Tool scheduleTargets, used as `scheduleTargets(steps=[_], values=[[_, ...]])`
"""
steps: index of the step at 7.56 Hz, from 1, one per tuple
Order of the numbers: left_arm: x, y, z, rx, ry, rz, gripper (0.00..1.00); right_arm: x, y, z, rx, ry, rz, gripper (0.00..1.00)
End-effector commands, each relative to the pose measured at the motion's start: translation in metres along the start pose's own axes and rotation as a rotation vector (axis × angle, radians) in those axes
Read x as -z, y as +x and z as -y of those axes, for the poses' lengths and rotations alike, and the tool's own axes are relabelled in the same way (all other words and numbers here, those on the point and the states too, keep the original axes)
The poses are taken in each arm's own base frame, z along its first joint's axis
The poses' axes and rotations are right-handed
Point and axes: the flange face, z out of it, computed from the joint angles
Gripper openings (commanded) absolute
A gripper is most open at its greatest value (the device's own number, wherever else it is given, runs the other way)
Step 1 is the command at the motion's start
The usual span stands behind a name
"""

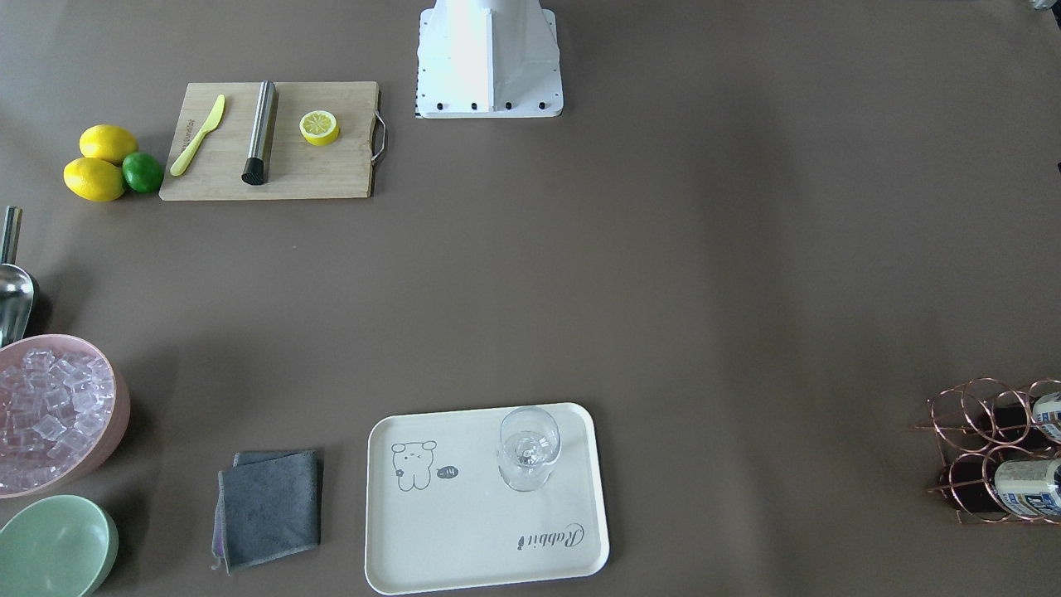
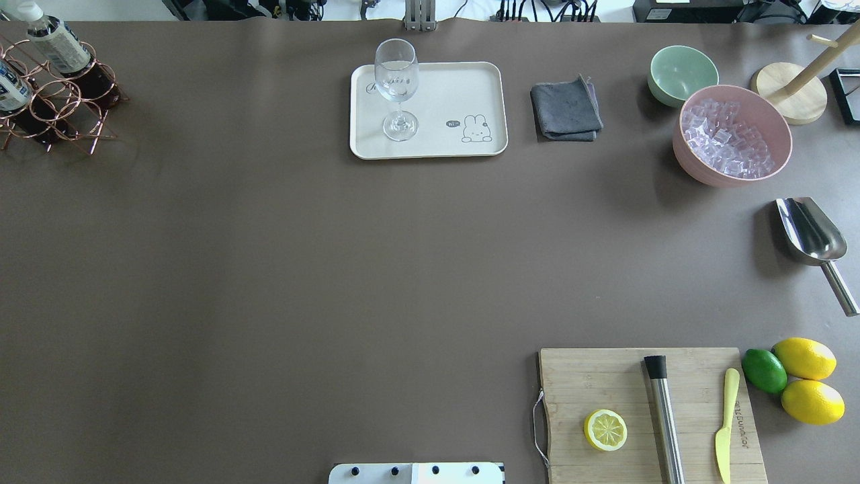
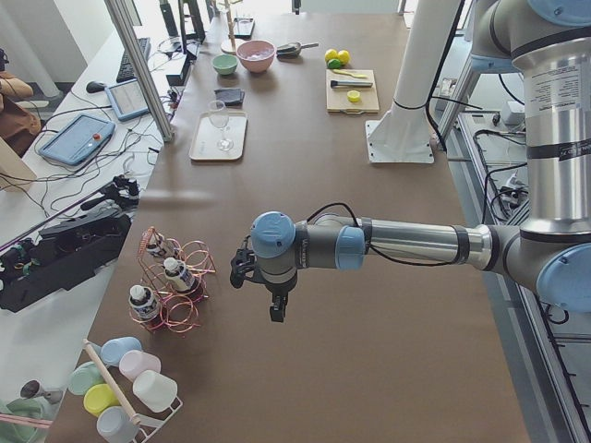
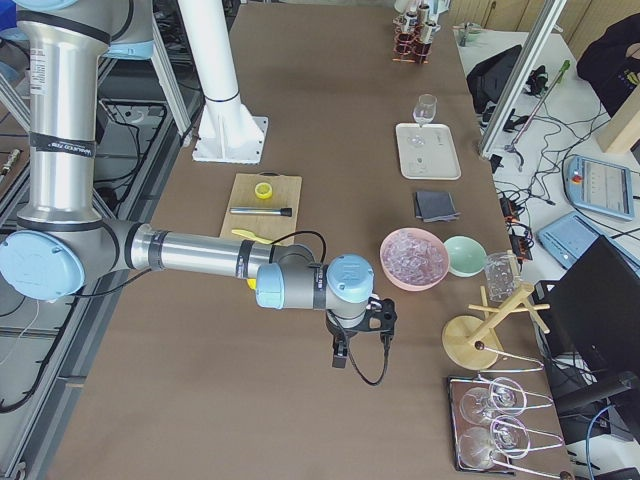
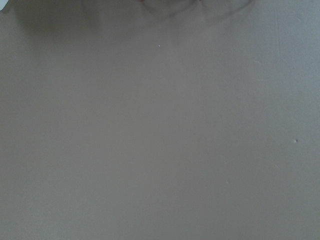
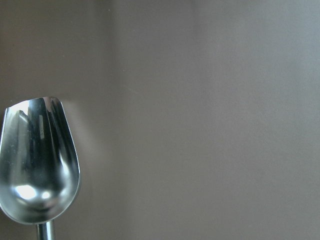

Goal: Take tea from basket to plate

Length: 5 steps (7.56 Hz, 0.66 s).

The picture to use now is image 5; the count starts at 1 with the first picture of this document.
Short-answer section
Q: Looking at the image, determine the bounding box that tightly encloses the blue teach pendant tablet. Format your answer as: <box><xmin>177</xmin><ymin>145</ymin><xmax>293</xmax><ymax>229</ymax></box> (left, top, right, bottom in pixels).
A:
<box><xmin>0</xmin><ymin>0</ymin><xmax>9</xmax><ymax>11</ymax></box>

